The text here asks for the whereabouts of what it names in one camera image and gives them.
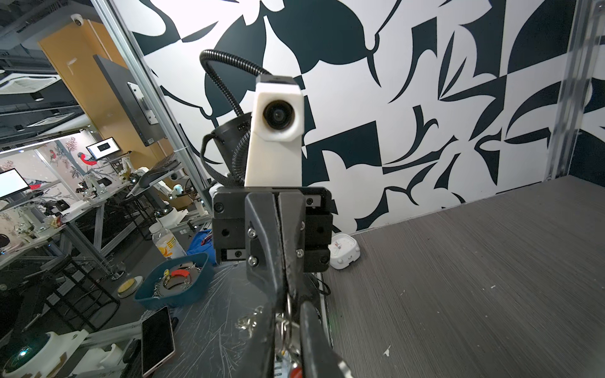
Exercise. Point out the plastic bottle yellow label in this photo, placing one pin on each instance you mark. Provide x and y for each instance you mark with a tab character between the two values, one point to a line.
165	241

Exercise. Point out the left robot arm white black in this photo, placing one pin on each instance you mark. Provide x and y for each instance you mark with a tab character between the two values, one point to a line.
229	139

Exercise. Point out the smartphone on bench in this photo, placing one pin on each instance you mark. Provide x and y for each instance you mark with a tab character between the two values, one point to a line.
157	341

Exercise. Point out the white kitchen timer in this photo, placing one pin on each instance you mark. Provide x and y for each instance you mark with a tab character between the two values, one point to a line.
344	250

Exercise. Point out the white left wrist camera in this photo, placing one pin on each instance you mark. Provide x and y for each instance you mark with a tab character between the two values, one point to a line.
274	157

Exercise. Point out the teal round device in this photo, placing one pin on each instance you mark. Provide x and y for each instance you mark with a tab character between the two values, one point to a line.
176	282

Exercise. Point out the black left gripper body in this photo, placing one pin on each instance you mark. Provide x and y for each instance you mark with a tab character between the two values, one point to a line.
230	235

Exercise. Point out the red key tag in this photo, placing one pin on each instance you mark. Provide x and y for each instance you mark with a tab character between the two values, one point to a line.
297	373

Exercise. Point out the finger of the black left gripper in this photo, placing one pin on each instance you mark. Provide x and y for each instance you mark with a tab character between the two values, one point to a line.
292	215
265	267

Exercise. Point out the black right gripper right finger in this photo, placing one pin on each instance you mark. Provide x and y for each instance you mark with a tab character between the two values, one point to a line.
318	358

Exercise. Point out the blue cloth on bench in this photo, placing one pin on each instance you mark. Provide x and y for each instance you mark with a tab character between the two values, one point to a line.
203	243

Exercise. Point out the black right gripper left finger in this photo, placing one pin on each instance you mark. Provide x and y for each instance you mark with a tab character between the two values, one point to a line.
259	354

